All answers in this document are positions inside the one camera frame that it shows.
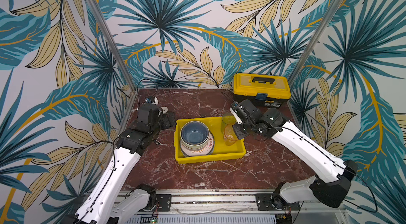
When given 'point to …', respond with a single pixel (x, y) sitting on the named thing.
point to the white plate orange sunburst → (199, 152)
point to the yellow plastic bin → (221, 151)
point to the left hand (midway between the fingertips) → (166, 117)
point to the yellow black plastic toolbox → (270, 91)
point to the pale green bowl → (194, 147)
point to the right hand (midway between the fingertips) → (235, 129)
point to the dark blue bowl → (194, 132)
